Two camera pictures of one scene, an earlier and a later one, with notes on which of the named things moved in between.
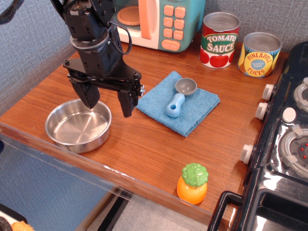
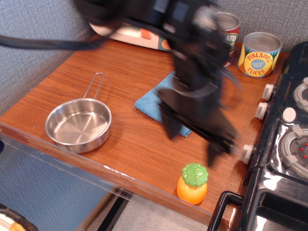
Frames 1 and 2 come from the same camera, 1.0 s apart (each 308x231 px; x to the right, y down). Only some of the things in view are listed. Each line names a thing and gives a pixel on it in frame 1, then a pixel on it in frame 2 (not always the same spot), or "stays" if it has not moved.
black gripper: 102,63 to 196,98
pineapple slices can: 259,54 stays
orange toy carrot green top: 192,186 stays
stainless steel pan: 74,127 stays
